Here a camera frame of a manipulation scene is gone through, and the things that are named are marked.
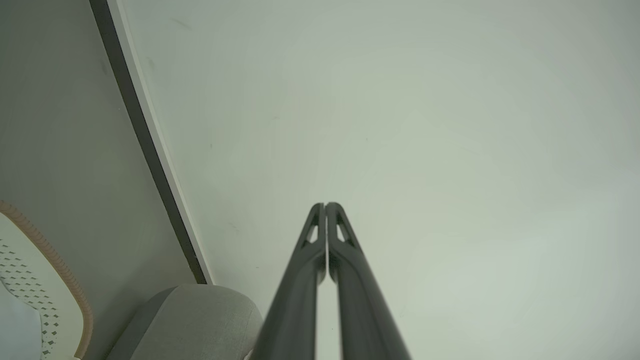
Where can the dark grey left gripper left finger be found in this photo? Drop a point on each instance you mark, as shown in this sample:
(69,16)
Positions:
(300,290)

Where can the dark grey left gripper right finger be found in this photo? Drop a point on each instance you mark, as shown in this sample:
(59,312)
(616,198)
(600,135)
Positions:
(362,300)

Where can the white perforated laundry basket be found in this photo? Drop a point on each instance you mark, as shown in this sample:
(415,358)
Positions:
(30,280)

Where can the white cloth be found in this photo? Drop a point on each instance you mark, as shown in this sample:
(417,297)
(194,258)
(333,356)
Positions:
(17,330)

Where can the dark grey wall baseboard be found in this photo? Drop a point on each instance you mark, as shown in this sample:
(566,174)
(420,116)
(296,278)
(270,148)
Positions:
(145,140)

